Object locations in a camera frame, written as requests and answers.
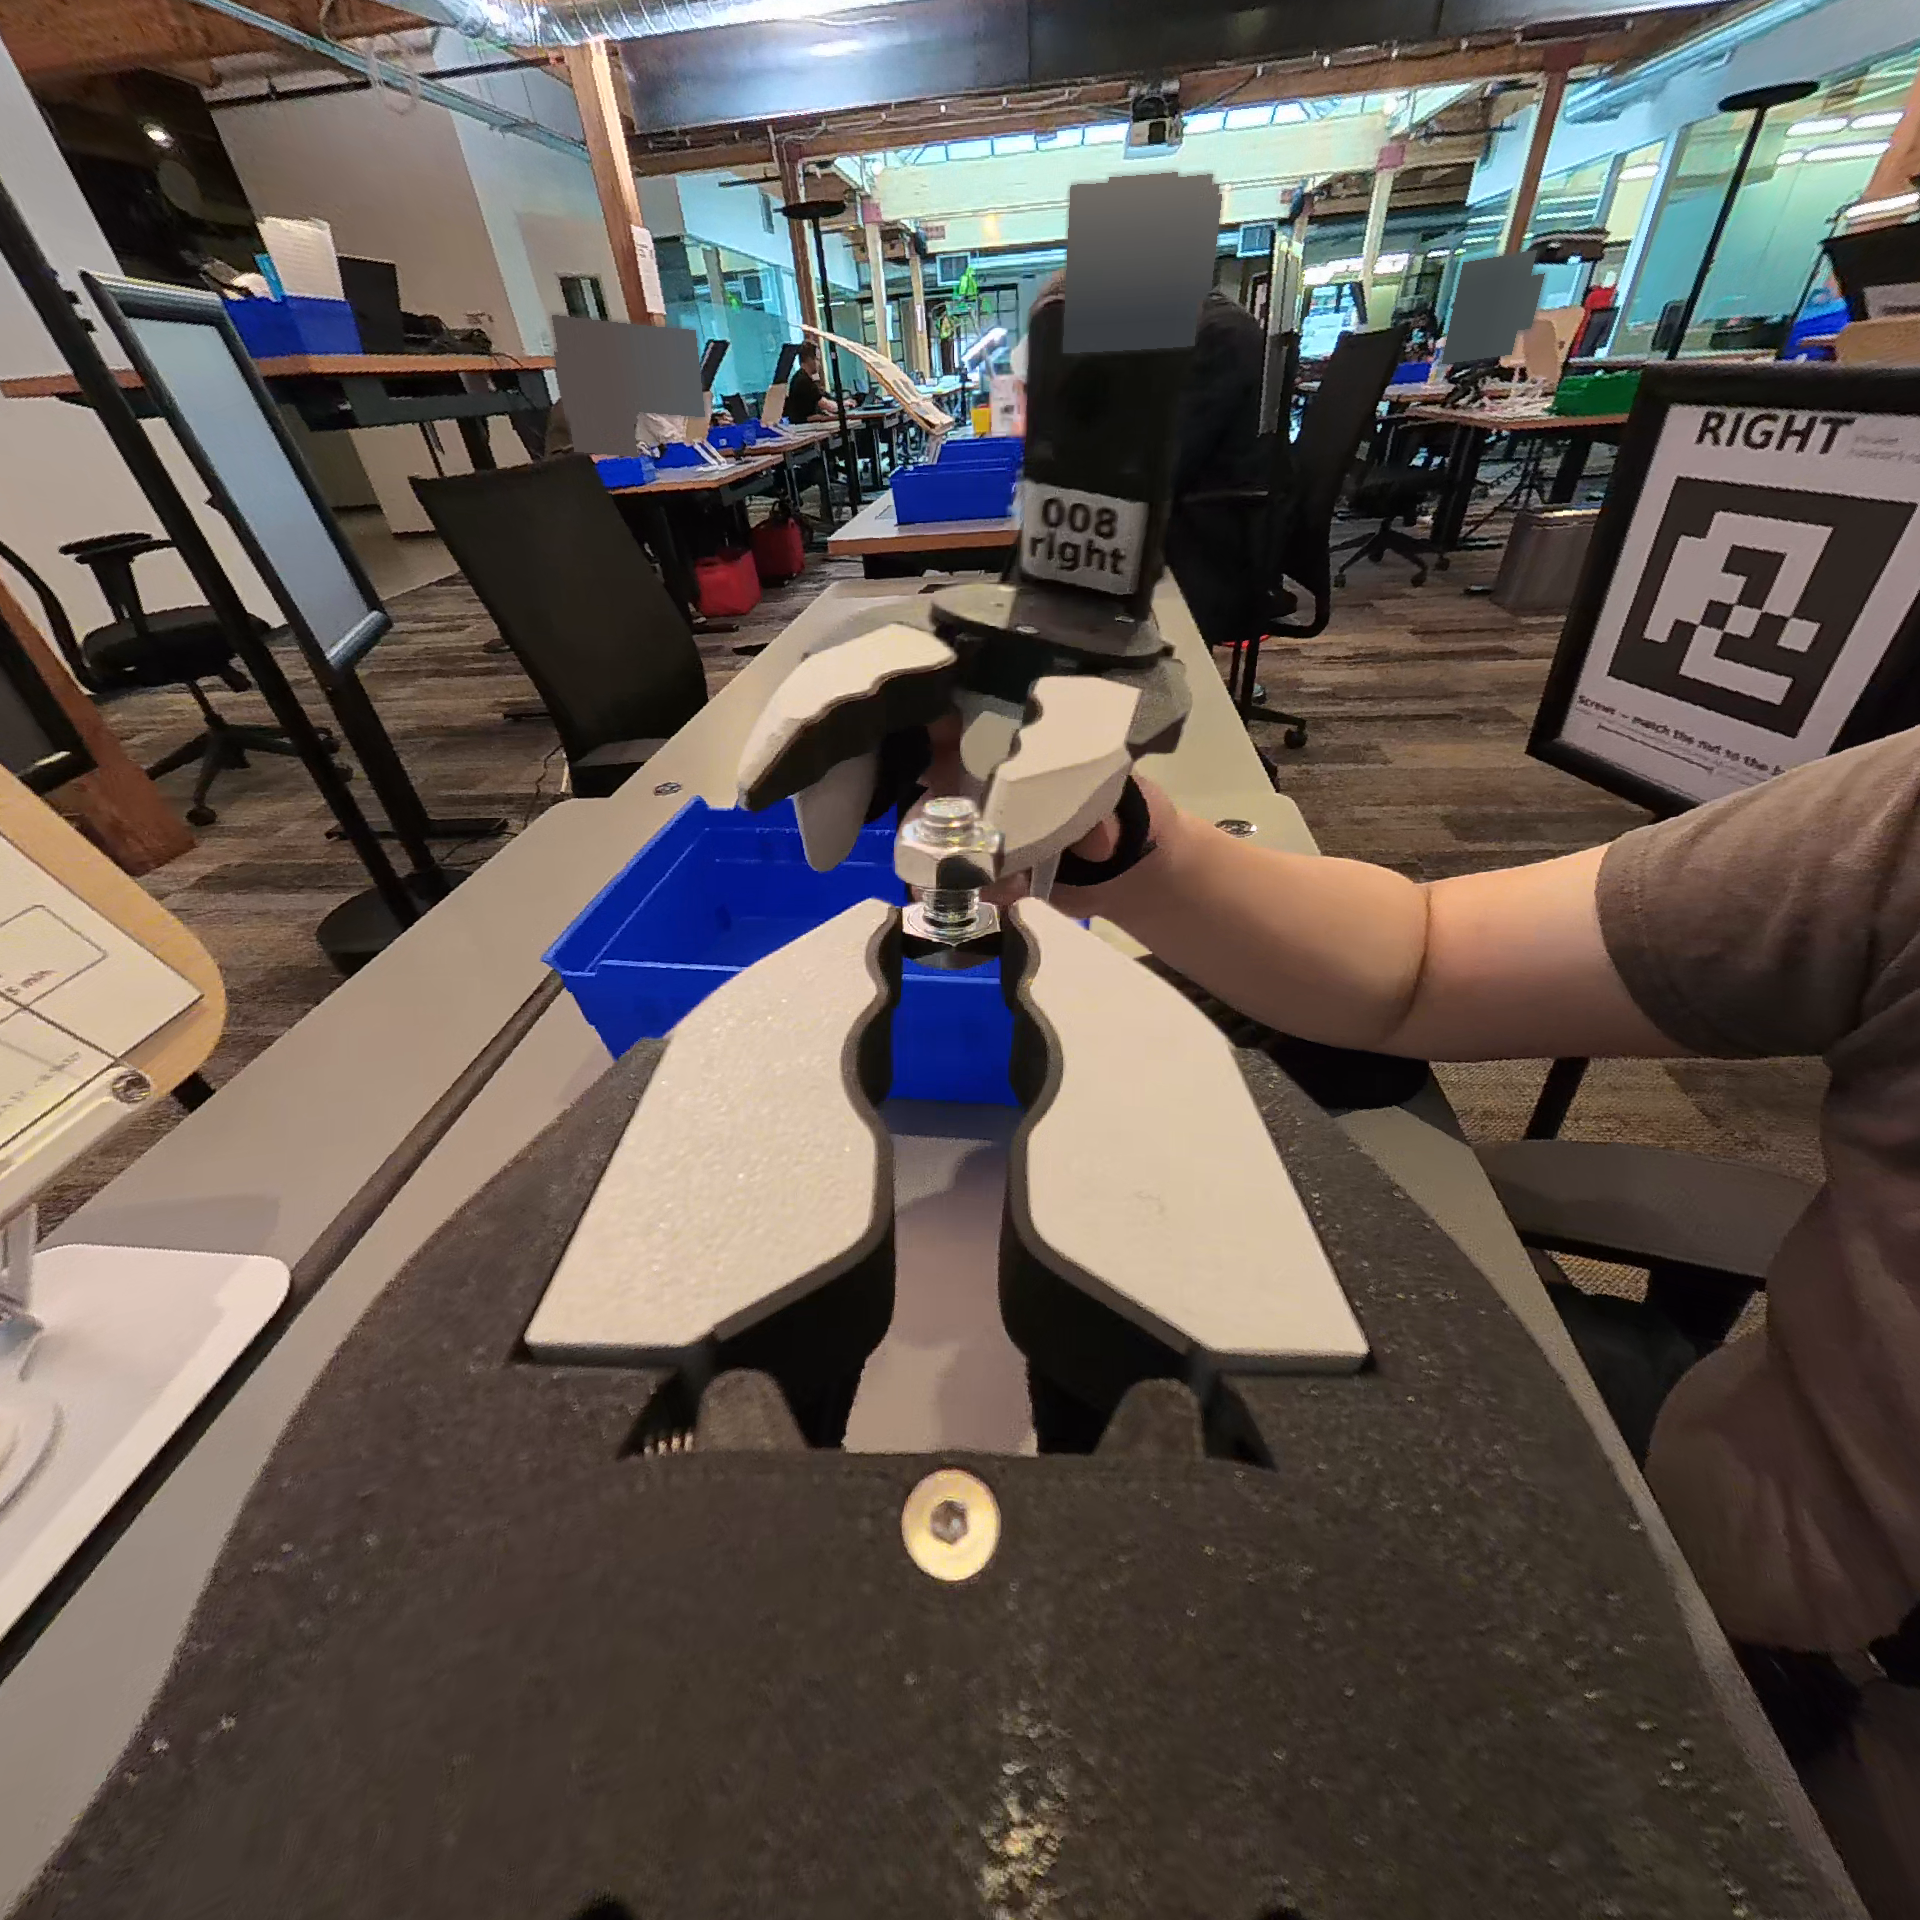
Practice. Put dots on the black framed marker sign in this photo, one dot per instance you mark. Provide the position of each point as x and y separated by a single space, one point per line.
1728 601

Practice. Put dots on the black framed panel stand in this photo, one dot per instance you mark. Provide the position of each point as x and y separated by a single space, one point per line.
224 452

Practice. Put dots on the green storage bin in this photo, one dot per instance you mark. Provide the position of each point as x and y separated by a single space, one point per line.
1600 393

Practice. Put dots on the laminated instruction sheet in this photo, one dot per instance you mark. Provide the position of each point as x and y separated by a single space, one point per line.
59 1020

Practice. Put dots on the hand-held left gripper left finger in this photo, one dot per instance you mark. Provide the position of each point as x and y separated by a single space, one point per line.
720 1200

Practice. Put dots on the wooden top desk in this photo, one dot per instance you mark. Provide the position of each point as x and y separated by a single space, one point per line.
299 367

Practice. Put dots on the rounded wooden backing board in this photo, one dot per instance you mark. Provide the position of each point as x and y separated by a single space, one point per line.
93 882

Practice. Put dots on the red bag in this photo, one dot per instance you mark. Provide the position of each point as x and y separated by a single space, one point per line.
778 548
728 584

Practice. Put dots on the ceiling mounted camera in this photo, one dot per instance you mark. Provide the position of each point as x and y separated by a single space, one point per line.
1153 128

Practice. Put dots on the silver bolt with nut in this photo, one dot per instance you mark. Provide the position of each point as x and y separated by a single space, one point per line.
950 857

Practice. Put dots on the grey office desk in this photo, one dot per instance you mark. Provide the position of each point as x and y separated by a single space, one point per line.
914 545

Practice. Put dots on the black office chair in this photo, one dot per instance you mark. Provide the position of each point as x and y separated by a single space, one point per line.
1411 510
556 629
151 646
1343 452

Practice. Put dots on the wooden pillar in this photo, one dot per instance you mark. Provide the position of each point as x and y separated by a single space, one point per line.
609 180
1533 165

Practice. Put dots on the blue plastic bin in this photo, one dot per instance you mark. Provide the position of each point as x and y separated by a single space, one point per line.
708 931

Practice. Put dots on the person's right forearm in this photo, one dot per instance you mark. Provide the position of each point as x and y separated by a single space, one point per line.
1351 946

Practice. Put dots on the large silver hex bolt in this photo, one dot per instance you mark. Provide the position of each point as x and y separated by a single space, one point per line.
946 903

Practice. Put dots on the black floor lamp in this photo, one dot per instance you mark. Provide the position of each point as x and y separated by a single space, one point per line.
1728 225
817 269

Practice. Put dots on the person's right hand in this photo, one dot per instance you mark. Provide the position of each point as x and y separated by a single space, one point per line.
1162 884

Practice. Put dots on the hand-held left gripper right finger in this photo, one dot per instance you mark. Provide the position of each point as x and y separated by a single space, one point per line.
1187 1200

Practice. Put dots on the grey floor box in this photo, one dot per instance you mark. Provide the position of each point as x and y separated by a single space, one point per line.
1547 557

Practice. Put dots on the blue storage bin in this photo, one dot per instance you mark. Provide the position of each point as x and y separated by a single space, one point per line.
978 448
628 469
953 494
294 325

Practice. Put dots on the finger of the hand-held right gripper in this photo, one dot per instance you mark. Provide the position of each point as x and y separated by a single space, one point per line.
841 707
1074 749

